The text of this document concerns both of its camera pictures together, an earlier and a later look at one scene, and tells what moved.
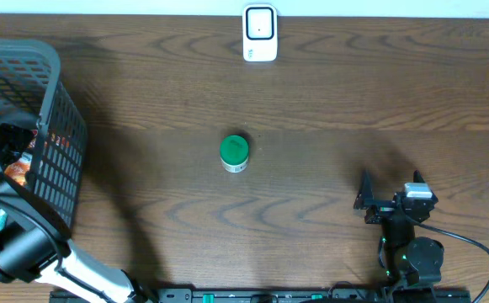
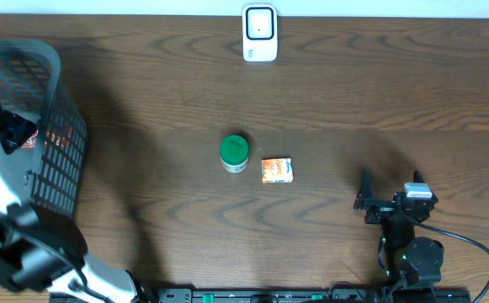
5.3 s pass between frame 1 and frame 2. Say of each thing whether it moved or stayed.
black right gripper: stayed
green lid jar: stayed
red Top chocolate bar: stayed
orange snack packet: moved
